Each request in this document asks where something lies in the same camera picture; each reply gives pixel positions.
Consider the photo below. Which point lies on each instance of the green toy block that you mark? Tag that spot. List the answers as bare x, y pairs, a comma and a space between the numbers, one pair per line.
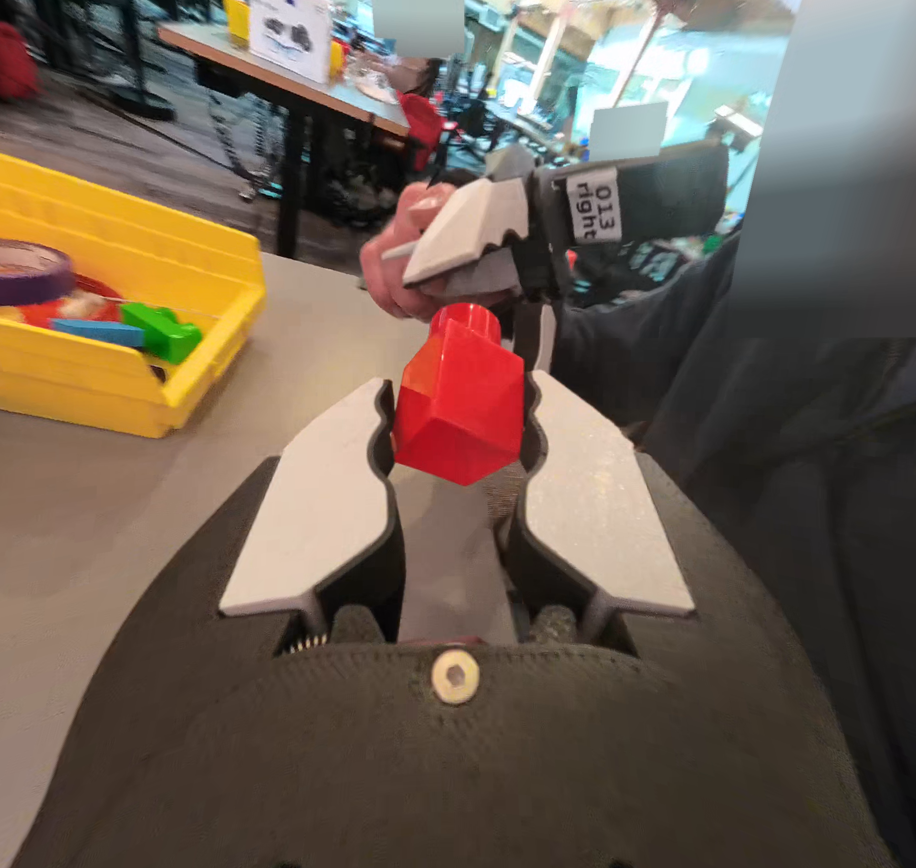
165, 332

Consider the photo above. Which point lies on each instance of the white cardboard box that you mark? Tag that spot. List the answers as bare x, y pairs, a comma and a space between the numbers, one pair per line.
289, 31

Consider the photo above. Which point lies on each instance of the purple tape roll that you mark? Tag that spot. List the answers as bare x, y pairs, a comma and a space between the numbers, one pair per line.
32, 270

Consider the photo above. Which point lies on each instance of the person's right forearm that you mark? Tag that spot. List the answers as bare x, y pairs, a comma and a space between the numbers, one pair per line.
644, 325

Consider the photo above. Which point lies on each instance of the blue toy block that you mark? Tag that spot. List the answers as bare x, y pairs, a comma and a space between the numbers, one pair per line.
98, 332

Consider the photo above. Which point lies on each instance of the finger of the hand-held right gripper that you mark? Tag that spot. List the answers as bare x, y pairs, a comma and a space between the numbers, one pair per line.
473, 284
473, 224

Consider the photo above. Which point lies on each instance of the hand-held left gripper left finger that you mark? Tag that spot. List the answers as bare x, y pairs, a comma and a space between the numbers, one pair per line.
315, 525

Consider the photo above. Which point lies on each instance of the red toy block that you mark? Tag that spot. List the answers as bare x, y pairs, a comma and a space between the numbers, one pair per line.
458, 403

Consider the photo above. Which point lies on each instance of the long wooden table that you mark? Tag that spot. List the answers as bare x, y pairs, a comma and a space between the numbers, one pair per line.
286, 81

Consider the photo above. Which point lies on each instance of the person's dark clothing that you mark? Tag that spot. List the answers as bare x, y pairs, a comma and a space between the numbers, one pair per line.
816, 525

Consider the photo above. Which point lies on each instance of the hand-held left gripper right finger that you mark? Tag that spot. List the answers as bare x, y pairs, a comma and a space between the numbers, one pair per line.
601, 518

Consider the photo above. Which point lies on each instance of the yellow plastic bin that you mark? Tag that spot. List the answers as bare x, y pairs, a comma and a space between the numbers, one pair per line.
100, 396

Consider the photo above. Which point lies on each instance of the person's right hand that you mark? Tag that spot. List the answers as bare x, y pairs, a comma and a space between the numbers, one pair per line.
394, 274

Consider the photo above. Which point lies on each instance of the red fabric bag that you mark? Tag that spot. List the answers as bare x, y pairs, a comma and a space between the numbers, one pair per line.
17, 64

